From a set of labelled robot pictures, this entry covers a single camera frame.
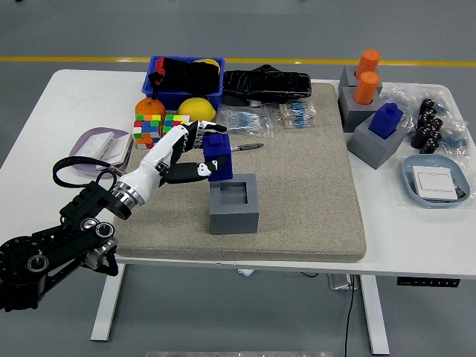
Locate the purple tray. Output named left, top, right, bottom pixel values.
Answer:
left=68, top=126, right=135, bottom=180

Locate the colourful puzzle cube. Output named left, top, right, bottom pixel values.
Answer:
left=161, top=114, right=193, bottom=137
left=132, top=114, right=164, bottom=150

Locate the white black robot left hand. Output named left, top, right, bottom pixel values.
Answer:
left=120, top=119, right=231, bottom=204

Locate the orange round seal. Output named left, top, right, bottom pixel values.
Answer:
left=353, top=71, right=382, bottom=106
left=355, top=49, right=382, bottom=80

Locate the grey square seal holder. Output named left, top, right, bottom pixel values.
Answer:
left=209, top=173, right=260, bottom=235
left=347, top=111, right=408, bottom=171

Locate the blue plastic bin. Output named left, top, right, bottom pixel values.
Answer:
left=141, top=55, right=227, bottom=111

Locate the black table control panel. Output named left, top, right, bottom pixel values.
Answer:
left=396, top=277, right=460, bottom=289

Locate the white switch panel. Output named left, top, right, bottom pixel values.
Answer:
left=411, top=165, right=459, bottom=202
left=72, top=131, right=115, bottom=162
left=95, top=133, right=134, bottom=172

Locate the black cloth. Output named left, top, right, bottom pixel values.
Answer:
left=147, top=57, right=221, bottom=94

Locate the grey-brown mat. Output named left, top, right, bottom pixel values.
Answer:
left=109, top=82, right=367, bottom=264

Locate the grey box under table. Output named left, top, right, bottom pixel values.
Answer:
left=327, top=274, right=360, bottom=291

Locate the orange fruit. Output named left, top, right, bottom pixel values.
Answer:
left=135, top=97, right=167, bottom=119

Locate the clear bag of blue resistors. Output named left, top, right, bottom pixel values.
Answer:
left=214, top=104, right=275, bottom=139
left=266, top=100, right=319, bottom=130

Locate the clear plastic parts bag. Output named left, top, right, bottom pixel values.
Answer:
left=438, top=120, right=470, bottom=157
left=381, top=82, right=447, bottom=127

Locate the light blue tray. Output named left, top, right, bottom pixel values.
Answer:
left=402, top=154, right=470, bottom=208

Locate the blue square seal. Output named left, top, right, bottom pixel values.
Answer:
left=202, top=132, right=234, bottom=183
left=367, top=102, right=405, bottom=141

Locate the white table leg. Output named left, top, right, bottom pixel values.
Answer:
left=358, top=274, right=390, bottom=356
left=90, top=263, right=126, bottom=342

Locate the yellow lemon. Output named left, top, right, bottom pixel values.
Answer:
left=177, top=97, right=217, bottom=124

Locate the black power cable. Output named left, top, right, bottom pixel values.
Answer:
left=344, top=274, right=358, bottom=357

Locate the grey round seal holder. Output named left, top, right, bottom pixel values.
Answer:
left=338, top=65, right=384, bottom=96
left=337, top=86, right=384, bottom=134

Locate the black wrapped keyboard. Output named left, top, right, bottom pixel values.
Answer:
left=222, top=64, right=312, bottom=107

